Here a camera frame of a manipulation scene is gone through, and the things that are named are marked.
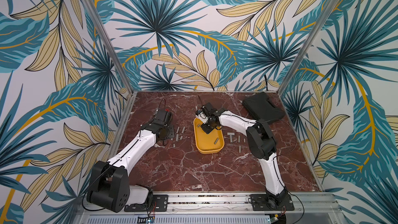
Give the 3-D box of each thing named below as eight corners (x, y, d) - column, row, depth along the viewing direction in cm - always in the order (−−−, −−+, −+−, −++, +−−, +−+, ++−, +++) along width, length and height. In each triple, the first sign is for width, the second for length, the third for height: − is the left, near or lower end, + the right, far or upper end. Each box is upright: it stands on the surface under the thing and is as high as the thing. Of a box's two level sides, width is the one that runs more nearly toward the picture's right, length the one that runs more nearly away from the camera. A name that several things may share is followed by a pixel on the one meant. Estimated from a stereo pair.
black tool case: (259, 127, 102) (262, 122, 97) (240, 104, 115) (243, 97, 109) (281, 118, 107) (285, 112, 102) (261, 96, 120) (264, 90, 114)
